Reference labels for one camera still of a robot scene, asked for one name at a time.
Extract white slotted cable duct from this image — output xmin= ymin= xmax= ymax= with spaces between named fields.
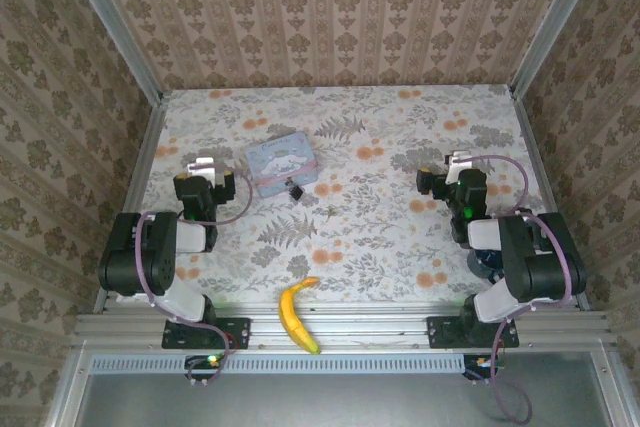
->
xmin=89 ymin=352 xmax=466 ymax=374

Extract aluminium corner post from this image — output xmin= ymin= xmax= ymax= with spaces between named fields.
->
xmin=57 ymin=0 xmax=164 ymax=101
xmin=509 ymin=0 xmax=609 ymax=98

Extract controller board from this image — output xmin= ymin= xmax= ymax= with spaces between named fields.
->
xmin=462 ymin=354 xmax=501 ymax=381
xmin=184 ymin=354 xmax=226 ymax=381

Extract right controller board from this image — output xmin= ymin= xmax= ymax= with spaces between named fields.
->
xmin=462 ymin=354 xmax=501 ymax=381

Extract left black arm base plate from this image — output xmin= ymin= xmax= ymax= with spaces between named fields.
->
xmin=160 ymin=316 xmax=251 ymax=351

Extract aluminium side rail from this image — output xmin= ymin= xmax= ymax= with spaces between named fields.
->
xmin=92 ymin=91 xmax=169 ymax=313
xmin=507 ymin=84 xmax=591 ymax=311

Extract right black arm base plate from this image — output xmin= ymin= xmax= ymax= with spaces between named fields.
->
xmin=426 ymin=315 xmax=520 ymax=350

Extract right aluminium side rail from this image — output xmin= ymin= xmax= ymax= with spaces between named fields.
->
xmin=507 ymin=84 xmax=591 ymax=311

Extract dark blue bowl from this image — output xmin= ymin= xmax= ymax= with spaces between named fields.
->
xmin=467 ymin=246 xmax=509 ymax=283

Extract grey metal sheet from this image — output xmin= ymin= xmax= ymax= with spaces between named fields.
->
xmin=74 ymin=371 xmax=616 ymax=427

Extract aluminium front rail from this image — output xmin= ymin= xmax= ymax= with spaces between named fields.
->
xmin=72 ymin=302 xmax=619 ymax=348

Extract left aluminium corner post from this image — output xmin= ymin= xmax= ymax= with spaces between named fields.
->
xmin=57 ymin=0 xmax=164 ymax=101

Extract yellow banana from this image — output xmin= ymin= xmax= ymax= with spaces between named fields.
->
xmin=278 ymin=276 xmax=322 ymax=356

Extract left aluminium side rail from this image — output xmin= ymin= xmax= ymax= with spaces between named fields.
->
xmin=92 ymin=91 xmax=169 ymax=313

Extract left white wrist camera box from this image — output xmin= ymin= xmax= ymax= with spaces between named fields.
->
xmin=186 ymin=156 xmax=220 ymax=183

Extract left controller board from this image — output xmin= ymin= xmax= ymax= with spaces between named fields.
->
xmin=184 ymin=354 xmax=226 ymax=381

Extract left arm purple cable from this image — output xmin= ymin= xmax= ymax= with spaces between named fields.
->
xmin=135 ymin=164 xmax=255 ymax=388

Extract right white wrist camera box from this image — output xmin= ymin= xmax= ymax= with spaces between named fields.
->
xmin=446 ymin=150 xmax=472 ymax=183

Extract right aluminium corner post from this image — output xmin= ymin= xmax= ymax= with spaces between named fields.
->
xmin=509 ymin=0 xmax=609 ymax=98

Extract pale blue zip pouch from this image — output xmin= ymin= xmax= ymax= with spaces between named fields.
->
xmin=245 ymin=130 xmax=321 ymax=197

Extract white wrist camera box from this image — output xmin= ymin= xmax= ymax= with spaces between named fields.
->
xmin=446 ymin=150 xmax=472 ymax=183
xmin=186 ymin=156 xmax=220 ymax=183

